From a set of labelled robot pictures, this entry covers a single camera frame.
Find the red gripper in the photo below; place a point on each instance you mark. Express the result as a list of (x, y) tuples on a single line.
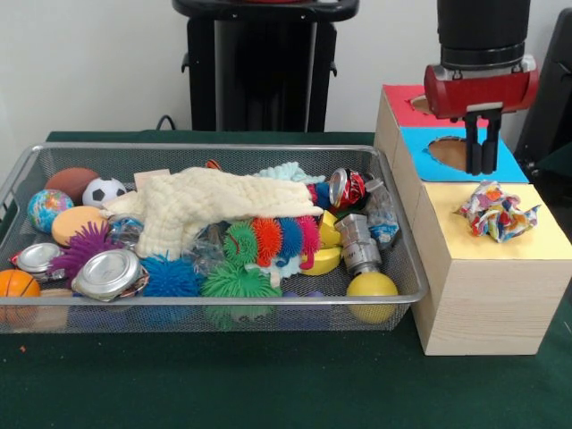
[(482, 94)]

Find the white colourful patterned cloth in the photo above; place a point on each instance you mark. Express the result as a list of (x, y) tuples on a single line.
[(496, 214)]

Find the cream knitted cloth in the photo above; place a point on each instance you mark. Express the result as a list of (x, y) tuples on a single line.
[(201, 196)]

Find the wooden box with three holes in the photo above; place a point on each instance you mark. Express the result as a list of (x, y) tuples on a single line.
[(491, 304)]

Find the silver mesh bin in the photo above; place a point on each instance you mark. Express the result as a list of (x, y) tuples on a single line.
[(223, 300)]

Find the dark green table cloth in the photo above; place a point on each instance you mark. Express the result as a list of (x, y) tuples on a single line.
[(558, 179), (223, 380)]

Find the yellow ball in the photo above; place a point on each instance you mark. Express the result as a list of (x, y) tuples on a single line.
[(371, 288)]

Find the multicolour spiky caterpillar toy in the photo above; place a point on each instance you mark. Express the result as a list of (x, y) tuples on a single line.
[(272, 237)]

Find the green spiky ball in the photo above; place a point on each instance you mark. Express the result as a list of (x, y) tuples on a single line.
[(239, 281)]

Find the blue spiky ball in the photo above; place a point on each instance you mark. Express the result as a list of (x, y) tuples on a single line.
[(172, 277)]

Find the small soccer ball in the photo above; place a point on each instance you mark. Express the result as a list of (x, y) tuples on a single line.
[(103, 192)]

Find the crushed silver can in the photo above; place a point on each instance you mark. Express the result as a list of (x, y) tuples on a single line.
[(107, 270)]

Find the purple spiky toy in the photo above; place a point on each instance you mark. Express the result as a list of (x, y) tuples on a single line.
[(85, 248)]

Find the peach foam ball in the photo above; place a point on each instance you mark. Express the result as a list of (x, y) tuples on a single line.
[(73, 223)]

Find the globe print ball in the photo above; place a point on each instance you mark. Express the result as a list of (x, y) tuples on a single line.
[(47, 210)]

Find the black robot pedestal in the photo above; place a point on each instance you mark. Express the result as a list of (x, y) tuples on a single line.
[(268, 67)]

